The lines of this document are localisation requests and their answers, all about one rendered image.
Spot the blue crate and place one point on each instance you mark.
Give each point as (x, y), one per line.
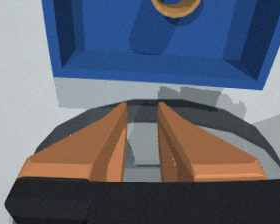
(222, 43)

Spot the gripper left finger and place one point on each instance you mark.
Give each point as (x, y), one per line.
(96, 152)

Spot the bronze bushing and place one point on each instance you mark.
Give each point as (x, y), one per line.
(180, 9)

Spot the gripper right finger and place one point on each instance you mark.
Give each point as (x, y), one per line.
(199, 155)

